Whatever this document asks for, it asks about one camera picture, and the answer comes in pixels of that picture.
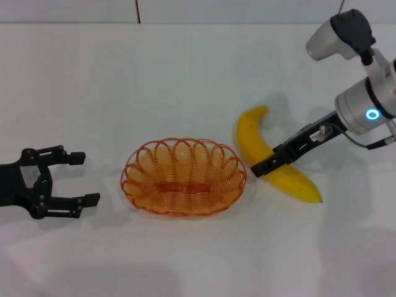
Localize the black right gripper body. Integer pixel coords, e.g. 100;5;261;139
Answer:
288;111;345;160

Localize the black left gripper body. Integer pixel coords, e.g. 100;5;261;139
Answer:
0;148;54;220

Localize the yellow banana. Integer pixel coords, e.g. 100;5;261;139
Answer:
235;105;324;204

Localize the orange wire basket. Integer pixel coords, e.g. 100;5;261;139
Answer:
119;137;248;217

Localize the metal connector with grey cable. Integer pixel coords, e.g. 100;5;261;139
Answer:
318;122;396;151

